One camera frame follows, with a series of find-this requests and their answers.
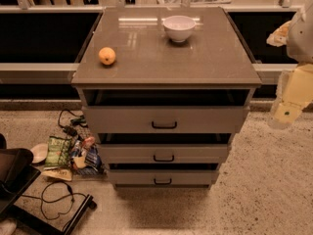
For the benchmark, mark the white bowl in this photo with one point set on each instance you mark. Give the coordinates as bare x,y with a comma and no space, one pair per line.
179,28

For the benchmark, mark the grey top drawer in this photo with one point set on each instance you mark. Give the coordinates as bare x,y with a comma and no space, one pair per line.
165,119

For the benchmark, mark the orange fruit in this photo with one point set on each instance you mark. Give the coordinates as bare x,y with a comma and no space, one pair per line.
107,56

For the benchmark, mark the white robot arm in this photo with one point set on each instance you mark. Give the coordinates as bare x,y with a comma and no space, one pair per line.
297,35

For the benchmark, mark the blue snack package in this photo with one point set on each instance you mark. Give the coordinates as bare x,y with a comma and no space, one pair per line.
84,157

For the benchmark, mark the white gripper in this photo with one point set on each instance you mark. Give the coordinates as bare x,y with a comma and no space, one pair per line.
302,38

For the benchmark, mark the grey middle drawer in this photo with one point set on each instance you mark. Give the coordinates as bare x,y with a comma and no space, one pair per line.
163,154

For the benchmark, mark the white plate on floor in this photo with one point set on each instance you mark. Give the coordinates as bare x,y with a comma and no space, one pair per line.
40,152

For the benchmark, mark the black chair base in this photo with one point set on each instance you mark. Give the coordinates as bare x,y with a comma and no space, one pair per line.
16,175

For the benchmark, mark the yellow snack bag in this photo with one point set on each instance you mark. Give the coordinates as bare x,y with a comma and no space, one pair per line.
60,173

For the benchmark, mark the green chip bag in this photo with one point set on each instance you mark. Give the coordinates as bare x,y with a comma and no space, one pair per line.
58,152

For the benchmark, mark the grey drawer cabinet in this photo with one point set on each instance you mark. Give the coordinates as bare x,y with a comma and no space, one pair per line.
209,69

